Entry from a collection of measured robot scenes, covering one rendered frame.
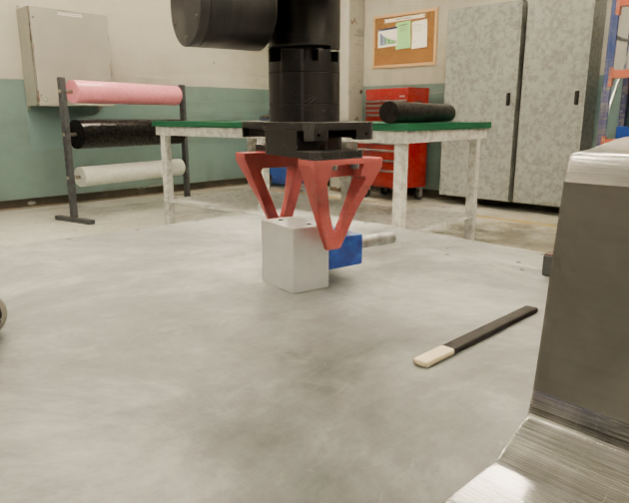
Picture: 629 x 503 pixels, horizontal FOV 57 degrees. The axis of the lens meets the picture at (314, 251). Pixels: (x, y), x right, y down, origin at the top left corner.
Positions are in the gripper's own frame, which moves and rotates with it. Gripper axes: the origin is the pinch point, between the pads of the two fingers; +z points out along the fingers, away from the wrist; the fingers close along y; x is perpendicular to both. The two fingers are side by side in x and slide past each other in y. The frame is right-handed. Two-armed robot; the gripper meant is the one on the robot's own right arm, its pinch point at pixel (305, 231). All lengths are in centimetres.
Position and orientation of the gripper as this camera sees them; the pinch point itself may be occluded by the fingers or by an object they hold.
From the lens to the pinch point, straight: 49.1
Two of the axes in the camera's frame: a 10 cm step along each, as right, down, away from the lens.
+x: 8.2, -1.4, 5.6
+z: 0.0, 9.7, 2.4
